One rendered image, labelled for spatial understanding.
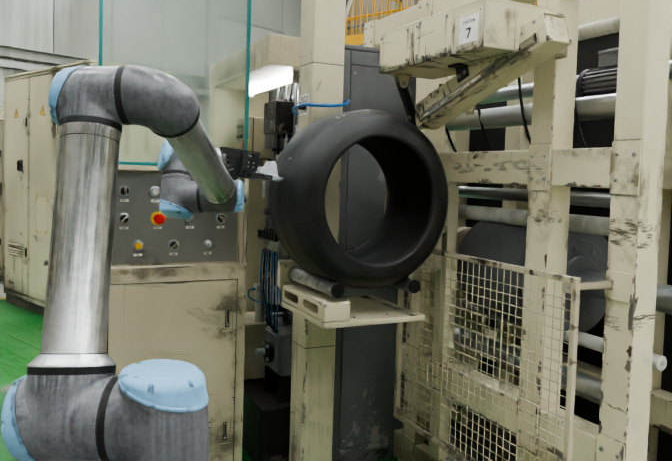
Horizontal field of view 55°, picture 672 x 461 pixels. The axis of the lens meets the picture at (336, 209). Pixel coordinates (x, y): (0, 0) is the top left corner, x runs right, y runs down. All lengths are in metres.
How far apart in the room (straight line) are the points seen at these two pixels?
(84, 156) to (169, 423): 0.51
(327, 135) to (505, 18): 0.62
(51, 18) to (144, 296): 9.39
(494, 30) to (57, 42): 10.02
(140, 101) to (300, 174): 0.75
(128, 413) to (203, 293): 1.36
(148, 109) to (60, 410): 0.56
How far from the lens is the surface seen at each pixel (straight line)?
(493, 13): 1.99
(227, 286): 2.51
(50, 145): 5.71
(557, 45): 2.00
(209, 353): 2.55
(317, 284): 2.06
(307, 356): 2.40
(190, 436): 1.18
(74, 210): 1.26
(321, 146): 1.93
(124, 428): 1.18
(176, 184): 1.83
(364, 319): 2.05
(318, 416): 2.50
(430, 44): 2.16
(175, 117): 1.31
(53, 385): 1.22
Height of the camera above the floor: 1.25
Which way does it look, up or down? 3 degrees down
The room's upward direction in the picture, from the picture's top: 2 degrees clockwise
